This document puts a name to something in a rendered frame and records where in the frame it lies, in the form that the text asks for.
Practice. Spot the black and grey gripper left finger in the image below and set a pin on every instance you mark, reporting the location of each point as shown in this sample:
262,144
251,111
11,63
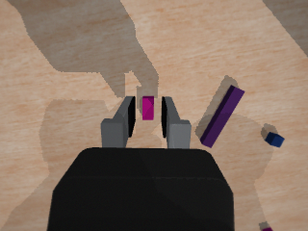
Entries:
116,131

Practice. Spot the small dark blue block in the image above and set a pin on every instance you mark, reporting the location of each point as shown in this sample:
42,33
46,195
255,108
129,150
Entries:
274,139

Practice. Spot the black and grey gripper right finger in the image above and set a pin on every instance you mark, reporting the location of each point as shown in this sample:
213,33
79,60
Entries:
176,130

